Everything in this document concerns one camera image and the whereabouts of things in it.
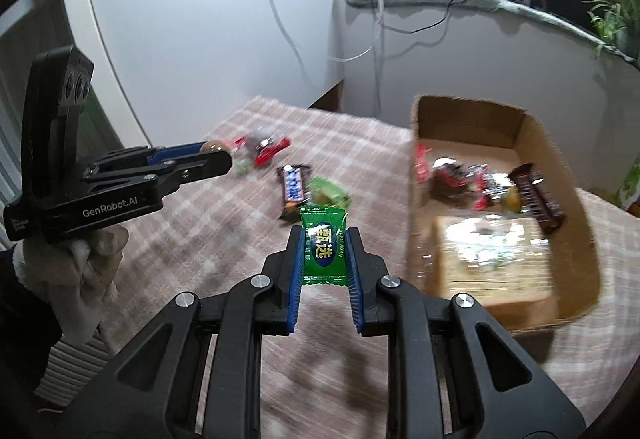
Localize round chocolate ball candy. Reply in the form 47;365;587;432
200;140;232;154

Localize red wrapped brown cake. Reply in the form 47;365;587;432
232;130;291;168

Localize pink plaid tablecloth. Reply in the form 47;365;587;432
34;94;640;439

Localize light green snack packet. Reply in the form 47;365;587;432
308;177;352;210

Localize red silver candy wrappers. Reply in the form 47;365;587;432
431;157;523;214

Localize snickers bar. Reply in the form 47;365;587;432
277;165;312;222

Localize dark brown chocolate bar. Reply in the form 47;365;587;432
508;162;565;235

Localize red wrapper in box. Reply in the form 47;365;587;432
414;141;431;184

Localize white cable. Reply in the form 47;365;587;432
254;0;388;115

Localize green potted plant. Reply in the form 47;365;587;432
582;0;639;66

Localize white cabinet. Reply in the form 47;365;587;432
63;0;342;146

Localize brown cardboard box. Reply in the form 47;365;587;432
407;95;601;333

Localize dark green candy packet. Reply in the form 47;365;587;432
300;205;347;286

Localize left hand white glove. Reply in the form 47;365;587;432
13;225;129;344

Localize cracker pack clear wrapper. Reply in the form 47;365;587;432
425;214;558;329

